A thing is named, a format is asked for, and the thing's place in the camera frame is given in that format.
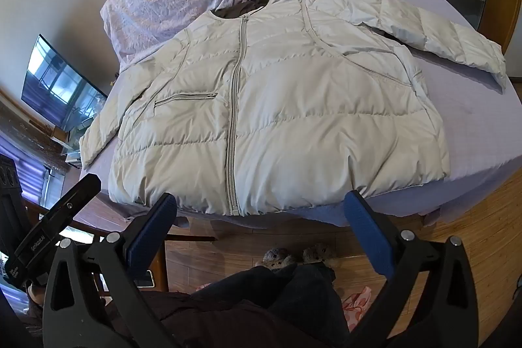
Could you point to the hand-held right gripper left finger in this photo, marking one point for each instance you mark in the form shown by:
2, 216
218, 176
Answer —
153, 225

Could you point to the fuzzy grey slipper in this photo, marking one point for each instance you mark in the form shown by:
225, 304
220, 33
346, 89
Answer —
320, 252
277, 257

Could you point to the glass television stand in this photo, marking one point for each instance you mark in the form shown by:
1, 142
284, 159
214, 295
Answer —
73, 144

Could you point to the pink patterned cloth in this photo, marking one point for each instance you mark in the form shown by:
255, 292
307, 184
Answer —
357, 303

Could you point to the person's legs in dark pants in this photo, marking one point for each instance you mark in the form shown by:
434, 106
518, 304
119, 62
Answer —
253, 311

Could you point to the wooden side table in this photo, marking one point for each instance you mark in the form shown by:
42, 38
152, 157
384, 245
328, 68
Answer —
183, 246

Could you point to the bed with purple sheet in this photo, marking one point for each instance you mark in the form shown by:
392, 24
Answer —
469, 119

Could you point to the person's left hand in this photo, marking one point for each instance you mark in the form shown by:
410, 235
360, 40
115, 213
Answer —
36, 294

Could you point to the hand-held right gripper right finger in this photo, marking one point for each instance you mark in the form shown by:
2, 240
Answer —
367, 227

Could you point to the cream puffer jacket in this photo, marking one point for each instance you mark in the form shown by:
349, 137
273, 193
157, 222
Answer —
285, 119

